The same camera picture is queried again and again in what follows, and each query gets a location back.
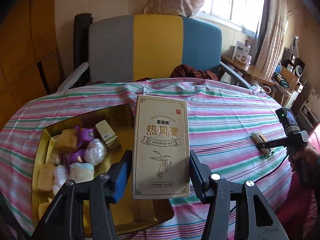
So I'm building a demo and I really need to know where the yellow sponge cake piece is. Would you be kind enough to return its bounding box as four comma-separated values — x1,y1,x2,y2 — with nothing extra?
37,163,56,192
38,197,53,219

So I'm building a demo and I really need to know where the beige ointment box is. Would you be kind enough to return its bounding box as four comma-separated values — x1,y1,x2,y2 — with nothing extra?
132,95,190,200

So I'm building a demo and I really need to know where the white plastic packet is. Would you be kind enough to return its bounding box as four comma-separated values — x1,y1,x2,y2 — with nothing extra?
84,138,107,166
52,165,68,195

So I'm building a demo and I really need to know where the purple candy wrapper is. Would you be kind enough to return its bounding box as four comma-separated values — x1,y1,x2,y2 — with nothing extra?
62,149,86,168
75,126,96,148

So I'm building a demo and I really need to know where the small green box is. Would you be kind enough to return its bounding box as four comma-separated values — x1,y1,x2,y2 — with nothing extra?
95,120,119,149

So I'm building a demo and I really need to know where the green yellow snack bar packet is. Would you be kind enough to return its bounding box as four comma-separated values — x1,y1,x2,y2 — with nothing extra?
68,163,94,183

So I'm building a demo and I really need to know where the right hand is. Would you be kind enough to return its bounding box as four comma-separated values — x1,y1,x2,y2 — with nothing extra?
289,144,319,172

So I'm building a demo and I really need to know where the striped pink green bedsheet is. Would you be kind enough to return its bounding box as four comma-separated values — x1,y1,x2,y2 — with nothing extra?
1,78,292,233

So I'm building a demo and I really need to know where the gold metal tray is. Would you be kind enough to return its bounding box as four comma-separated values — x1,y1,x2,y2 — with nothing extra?
31,104,174,235

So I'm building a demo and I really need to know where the wooden desk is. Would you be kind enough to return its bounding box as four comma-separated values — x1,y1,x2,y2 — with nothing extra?
221,55,275,86

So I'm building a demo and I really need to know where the white box on desk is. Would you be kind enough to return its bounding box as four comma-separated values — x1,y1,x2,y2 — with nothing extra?
232,41,251,64

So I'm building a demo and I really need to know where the pink patterned curtain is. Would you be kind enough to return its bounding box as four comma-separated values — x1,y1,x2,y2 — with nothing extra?
255,0,287,79

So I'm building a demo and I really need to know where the dark red cloth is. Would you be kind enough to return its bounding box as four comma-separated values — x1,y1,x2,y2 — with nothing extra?
170,64,219,81

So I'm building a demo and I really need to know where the wooden wardrobe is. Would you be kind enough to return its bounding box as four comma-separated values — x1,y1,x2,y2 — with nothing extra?
1,0,65,127

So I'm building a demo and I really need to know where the grey yellow blue armchair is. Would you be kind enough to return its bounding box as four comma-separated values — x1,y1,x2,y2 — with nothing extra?
58,14,251,92

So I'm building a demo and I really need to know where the black rolled mat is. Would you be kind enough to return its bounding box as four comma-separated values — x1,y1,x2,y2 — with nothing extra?
73,12,94,81

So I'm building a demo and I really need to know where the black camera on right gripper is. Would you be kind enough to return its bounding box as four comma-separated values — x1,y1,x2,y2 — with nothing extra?
276,107,300,136

